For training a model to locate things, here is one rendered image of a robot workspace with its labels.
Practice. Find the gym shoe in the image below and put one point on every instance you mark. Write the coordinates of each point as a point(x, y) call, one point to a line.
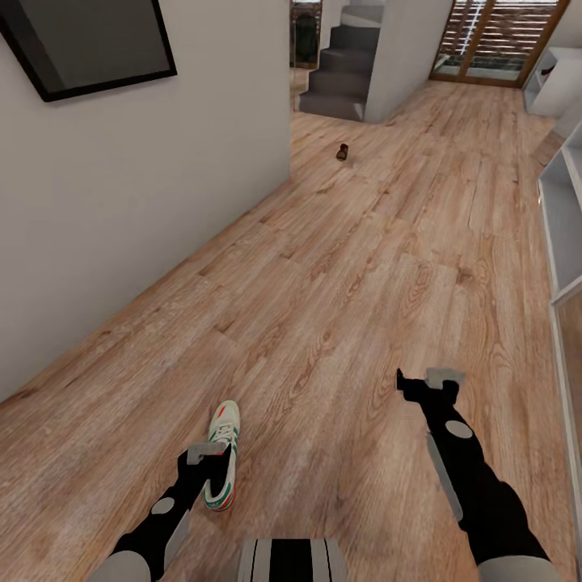
point(225, 427)

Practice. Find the robot trunk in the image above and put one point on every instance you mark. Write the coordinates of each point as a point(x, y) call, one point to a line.
point(291, 560)

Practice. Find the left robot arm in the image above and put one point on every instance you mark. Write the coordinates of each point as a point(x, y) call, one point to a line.
point(145, 554)

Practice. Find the standing mirror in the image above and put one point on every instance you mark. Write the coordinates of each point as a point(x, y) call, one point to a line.
point(560, 133)

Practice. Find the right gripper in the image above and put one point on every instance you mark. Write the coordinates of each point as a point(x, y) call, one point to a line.
point(414, 390)

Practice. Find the picture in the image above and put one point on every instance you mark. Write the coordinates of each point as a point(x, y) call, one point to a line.
point(70, 48)

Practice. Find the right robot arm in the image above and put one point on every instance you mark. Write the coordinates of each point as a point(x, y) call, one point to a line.
point(485, 509)

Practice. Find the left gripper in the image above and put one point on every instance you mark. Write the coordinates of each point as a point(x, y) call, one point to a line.
point(210, 467)

